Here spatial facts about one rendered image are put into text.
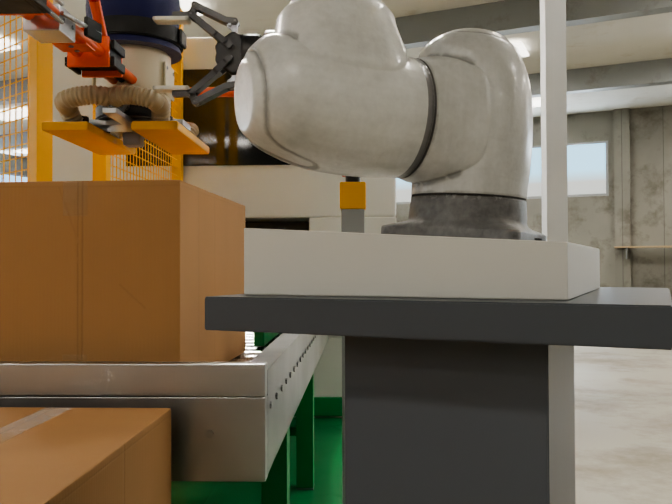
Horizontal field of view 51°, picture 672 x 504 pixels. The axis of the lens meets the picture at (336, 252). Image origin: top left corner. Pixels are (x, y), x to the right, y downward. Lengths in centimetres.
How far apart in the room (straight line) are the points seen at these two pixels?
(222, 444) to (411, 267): 65
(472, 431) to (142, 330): 74
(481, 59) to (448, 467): 50
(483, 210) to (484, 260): 15
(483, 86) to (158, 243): 72
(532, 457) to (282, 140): 46
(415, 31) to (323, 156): 867
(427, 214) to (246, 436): 59
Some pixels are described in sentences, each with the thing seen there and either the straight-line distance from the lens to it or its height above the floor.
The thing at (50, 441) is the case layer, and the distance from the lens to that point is 108.
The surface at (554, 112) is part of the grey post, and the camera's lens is 431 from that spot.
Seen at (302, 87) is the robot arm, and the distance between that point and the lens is 80.
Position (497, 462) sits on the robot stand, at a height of 56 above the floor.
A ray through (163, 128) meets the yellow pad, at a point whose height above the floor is 107.
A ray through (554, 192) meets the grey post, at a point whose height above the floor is 119.
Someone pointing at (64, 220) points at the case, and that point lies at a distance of 145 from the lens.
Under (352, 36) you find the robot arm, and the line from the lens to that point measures 85.
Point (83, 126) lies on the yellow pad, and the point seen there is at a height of 108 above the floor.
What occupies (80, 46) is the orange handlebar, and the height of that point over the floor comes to 119.
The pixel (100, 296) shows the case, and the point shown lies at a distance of 142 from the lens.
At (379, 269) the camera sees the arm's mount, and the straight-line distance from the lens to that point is 80.
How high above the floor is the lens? 79
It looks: 1 degrees up
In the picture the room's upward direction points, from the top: straight up
